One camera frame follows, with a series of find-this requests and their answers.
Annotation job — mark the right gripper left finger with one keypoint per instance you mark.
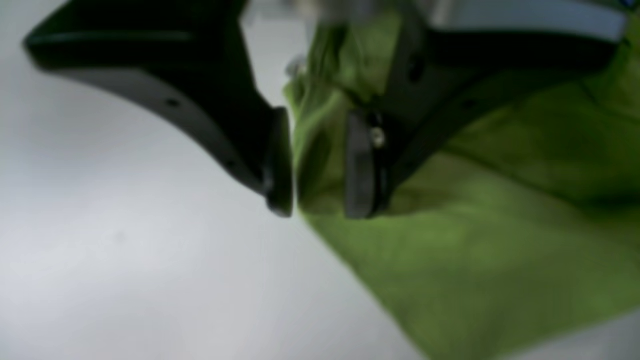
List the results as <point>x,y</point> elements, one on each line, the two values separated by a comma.
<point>187,62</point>

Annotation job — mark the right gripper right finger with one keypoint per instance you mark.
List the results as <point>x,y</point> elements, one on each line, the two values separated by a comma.
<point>456,61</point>

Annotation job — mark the green T-shirt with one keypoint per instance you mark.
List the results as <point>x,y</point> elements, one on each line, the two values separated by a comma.
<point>523,228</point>

